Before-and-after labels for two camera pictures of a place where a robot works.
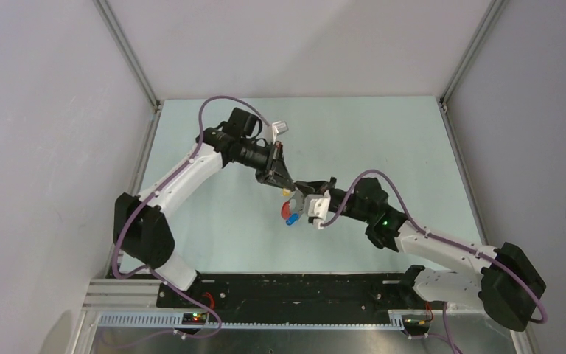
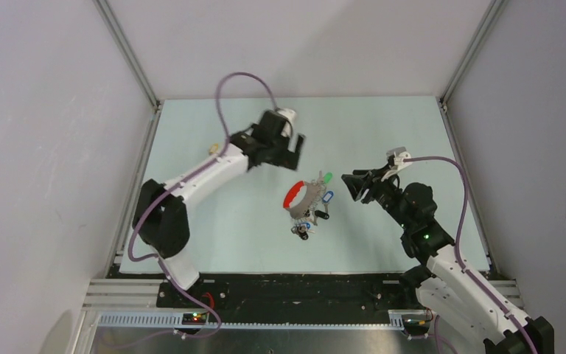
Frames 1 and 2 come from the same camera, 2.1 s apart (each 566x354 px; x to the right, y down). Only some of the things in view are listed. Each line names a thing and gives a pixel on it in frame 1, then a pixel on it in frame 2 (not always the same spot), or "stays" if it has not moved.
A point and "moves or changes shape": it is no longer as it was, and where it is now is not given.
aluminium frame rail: x=122 y=295 stays
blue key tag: x=292 y=218 moves or changes shape
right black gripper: x=315 y=187 to x=365 y=179
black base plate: x=326 y=294 stays
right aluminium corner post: x=492 y=16 stays
